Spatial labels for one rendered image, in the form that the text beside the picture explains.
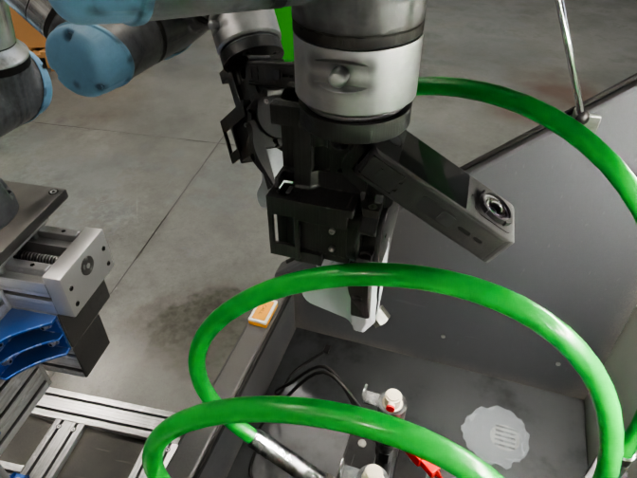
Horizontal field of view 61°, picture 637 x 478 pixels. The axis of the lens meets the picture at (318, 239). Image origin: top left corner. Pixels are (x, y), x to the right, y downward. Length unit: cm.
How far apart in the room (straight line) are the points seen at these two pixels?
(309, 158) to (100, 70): 30
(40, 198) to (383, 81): 85
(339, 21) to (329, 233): 15
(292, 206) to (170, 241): 222
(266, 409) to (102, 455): 139
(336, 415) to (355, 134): 16
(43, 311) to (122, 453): 71
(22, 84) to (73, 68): 41
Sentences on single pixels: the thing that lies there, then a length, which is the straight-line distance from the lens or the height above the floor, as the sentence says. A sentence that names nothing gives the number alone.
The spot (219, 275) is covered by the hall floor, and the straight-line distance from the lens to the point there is 235.
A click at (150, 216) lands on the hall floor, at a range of 275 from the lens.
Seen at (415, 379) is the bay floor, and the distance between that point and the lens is 95.
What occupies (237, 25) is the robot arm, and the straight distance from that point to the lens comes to 62.
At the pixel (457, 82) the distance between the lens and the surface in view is 42.
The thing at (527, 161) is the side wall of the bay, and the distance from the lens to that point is 71.
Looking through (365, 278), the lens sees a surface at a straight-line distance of 31.
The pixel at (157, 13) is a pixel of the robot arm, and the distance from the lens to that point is 29.
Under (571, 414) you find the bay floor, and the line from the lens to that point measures 99.
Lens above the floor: 159
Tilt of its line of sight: 40 degrees down
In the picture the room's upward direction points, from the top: straight up
